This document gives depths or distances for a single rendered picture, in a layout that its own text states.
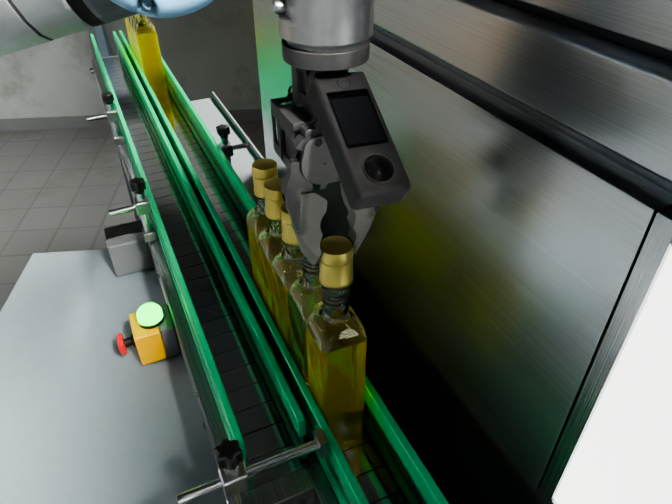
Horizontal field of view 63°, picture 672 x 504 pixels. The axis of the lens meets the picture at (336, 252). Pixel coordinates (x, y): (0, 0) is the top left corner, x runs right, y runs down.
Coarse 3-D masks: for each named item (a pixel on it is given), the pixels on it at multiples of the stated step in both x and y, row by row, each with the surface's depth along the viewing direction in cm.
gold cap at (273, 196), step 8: (264, 184) 68; (272, 184) 68; (280, 184) 68; (264, 192) 68; (272, 192) 67; (280, 192) 67; (272, 200) 68; (280, 200) 68; (272, 208) 68; (272, 216) 69; (280, 216) 69
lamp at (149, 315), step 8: (144, 304) 96; (152, 304) 96; (136, 312) 95; (144, 312) 94; (152, 312) 94; (160, 312) 95; (144, 320) 94; (152, 320) 94; (160, 320) 95; (144, 328) 95; (152, 328) 95
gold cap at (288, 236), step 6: (282, 204) 64; (282, 210) 63; (282, 216) 63; (288, 216) 63; (282, 222) 64; (288, 222) 63; (282, 228) 65; (288, 228) 64; (282, 234) 66; (288, 234) 64; (294, 234) 64; (288, 240) 65; (294, 240) 65
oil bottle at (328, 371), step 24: (312, 312) 61; (312, 336) 60; (336, 336) 58; (360, 336) 59; (312, 360) 63; (336, 360) 60; (360, 360) 61; (312, 384) 66; (336, 384) 62; (360, 384) 64; (336, 408) 65; (360, 408) 67; (336, 432) 68; (360, 432) 70
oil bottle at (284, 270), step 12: (276, 264) 68; (288, 264) 67; (300, 264) 67; (276, 276) 69; (288, 276) 66; (276, 288) 71; (288, 288) 67; (276, 300) 73; (276, 312) 75; (288, 312) 69; (288, 324) 71; (288, 336) 72; (288, 348) 74
